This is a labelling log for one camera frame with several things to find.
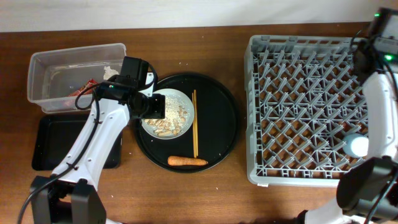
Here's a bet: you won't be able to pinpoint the black rectangular tray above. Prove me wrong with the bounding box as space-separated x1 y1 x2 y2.
31 113 123 171

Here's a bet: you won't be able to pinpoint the grey plate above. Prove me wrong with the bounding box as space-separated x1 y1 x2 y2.
142 88 194 140

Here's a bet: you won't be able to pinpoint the red snack wrapper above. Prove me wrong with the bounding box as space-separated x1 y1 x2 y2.
64 79 98 106

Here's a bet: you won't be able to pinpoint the orange carrot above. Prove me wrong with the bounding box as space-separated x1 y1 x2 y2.
167 156 208 166

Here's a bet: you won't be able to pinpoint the grey dishwasher rack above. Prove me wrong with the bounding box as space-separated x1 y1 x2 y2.
244 35 368 187

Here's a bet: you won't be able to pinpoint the rice and peanut shells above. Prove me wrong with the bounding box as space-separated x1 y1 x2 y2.
142 96 189 138

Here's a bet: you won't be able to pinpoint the round black serving tray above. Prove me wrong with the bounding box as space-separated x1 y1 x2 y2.
132 72 240 173

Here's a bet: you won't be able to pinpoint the wooden chopstick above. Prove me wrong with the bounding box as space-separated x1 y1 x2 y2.
193 90 198 158
192 90 197 158

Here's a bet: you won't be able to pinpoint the blue plastic cup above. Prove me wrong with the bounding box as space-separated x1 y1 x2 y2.
343 133 369 158

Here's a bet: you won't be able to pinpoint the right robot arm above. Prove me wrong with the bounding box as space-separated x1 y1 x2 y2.
294 40 397 224

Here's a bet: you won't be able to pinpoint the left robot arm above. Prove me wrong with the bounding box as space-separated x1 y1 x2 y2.
22 81 165 223

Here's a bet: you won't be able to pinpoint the white tissue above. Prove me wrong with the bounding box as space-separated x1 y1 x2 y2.
103 66 119 80

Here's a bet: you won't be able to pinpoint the clear plastic bin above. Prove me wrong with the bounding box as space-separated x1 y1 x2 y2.
27 43 126 114

